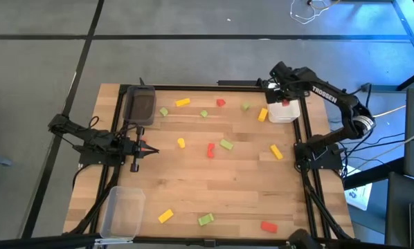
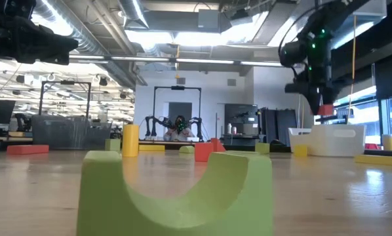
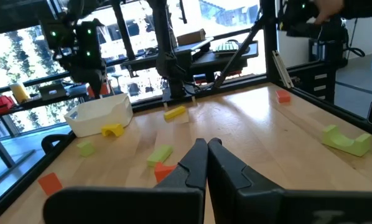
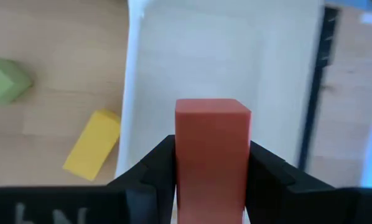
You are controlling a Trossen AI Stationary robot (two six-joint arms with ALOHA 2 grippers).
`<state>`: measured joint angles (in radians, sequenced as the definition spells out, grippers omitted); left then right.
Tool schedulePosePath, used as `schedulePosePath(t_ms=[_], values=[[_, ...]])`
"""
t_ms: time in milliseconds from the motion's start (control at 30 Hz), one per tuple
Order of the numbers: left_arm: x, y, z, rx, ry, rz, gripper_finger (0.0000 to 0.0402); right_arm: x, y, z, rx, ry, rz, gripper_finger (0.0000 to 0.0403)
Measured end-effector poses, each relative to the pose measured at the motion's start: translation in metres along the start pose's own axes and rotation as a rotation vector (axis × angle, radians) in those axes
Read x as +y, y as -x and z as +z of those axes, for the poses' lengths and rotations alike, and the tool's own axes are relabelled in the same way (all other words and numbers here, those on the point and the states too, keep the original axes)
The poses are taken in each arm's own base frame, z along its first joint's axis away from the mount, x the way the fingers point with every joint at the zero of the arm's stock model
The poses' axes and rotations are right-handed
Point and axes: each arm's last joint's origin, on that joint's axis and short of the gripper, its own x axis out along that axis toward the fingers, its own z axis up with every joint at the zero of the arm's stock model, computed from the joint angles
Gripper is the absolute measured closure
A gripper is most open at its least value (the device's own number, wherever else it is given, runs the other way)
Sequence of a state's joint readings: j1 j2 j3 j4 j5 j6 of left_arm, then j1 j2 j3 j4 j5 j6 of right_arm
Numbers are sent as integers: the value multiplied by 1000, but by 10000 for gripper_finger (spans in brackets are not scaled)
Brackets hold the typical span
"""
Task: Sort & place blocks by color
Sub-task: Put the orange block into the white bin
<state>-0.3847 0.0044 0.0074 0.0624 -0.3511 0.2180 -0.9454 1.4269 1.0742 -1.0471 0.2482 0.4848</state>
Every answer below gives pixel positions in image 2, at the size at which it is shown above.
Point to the black frame rail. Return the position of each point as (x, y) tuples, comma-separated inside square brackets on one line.
[(242, 148), (384, 152)]

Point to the person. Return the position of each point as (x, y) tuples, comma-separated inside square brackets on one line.
[(186, 133)]

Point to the green arch block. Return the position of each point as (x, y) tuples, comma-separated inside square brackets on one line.
[(101, 196)]

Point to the white bottle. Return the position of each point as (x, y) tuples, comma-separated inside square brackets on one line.
[(229, 128)]

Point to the dark folding panels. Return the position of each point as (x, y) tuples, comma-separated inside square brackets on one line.
[(281, 124)]

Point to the red cube block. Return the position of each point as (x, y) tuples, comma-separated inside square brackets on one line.
[(202, 152)]

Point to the pale yellow cylinder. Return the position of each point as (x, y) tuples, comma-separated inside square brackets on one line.
[(390, 142)]

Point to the black gantry frame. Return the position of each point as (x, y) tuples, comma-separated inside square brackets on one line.
[(177, 88), (65, 82)]

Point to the small pale bottle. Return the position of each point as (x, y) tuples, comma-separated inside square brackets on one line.
[(234, 130)]

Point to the background wooden table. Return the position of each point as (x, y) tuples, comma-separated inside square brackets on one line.
[(173, 142)]

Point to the black cabinet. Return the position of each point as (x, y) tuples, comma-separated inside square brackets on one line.
[(238, 113)]

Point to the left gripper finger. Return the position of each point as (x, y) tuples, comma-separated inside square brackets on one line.
[(42, 46)]

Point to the silver ribbed air duct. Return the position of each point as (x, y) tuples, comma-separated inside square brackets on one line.
[(84, 36)]

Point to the green cube block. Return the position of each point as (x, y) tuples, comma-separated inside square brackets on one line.
[(262, 148), (112, 145)]

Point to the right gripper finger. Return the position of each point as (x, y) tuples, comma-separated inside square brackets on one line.
[(330, 96), (314, 101)]

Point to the red flat rectangular block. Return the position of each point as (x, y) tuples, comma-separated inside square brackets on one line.
[(27, 149)]

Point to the small red object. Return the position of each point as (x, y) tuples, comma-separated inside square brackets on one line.
[(372, 147)]

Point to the red rectangular block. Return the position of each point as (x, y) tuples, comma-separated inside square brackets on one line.
[(27, 149), (326, 110)]

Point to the long ceiling light strip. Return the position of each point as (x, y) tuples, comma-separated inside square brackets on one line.
[(202, 61)]

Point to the white plastic bin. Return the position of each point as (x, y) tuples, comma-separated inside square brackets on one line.
[(330, 144)]

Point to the yellow cube block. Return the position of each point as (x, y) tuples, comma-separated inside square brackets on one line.
[(300, 150)]

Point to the background black robot arm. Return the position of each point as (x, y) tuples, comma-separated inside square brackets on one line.
[(199, 128), (149, 126)]

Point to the grey translucent bin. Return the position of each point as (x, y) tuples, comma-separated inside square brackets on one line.
[(68, 134)]

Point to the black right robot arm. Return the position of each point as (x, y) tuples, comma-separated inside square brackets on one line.
[(333, 16)]

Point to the grey ceiling box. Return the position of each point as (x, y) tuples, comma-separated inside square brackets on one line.
[(209, 19)]

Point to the red triangular block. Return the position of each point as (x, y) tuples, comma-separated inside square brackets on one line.
[(219, 145)]

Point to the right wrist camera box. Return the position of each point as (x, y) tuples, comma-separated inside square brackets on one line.
[(291, 54)]

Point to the yellow rectangular block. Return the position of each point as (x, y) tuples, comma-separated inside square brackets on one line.
[(151, 148), (379, 160)]

